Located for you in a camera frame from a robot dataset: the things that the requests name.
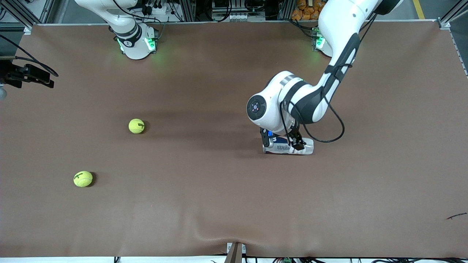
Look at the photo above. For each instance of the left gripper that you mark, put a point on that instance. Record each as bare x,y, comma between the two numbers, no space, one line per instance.
294,136

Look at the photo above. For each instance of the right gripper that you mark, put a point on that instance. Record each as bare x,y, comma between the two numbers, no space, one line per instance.
14,76

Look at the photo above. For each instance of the clear tennis ball can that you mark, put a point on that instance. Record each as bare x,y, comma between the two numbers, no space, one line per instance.
281,148

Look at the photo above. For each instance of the yellow-green tennis ball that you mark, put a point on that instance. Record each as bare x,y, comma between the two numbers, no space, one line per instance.
83,179
136,126

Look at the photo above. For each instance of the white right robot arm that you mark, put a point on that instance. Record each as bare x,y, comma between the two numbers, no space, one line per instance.
135,47

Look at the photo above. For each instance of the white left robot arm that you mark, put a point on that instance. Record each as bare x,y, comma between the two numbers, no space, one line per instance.
340,33

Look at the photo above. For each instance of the large table cover mat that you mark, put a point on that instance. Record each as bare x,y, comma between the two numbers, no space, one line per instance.
234,204

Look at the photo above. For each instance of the green terminal connector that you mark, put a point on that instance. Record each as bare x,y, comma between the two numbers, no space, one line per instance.
287,260

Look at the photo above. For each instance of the orange bagged items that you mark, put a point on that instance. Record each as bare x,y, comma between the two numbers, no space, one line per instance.
303,12

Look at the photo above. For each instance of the white terminal block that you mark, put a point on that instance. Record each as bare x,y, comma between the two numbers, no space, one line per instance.
239,16

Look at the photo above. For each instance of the white power strip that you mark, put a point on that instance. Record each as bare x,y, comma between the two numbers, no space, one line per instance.
162,11

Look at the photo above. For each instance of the aluminium frame profile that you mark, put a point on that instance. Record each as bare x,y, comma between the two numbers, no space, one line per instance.
20,12
285,9
188,11
453,12

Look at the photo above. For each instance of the metal table edge bracket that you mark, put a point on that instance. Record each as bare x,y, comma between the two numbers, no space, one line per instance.
236,252

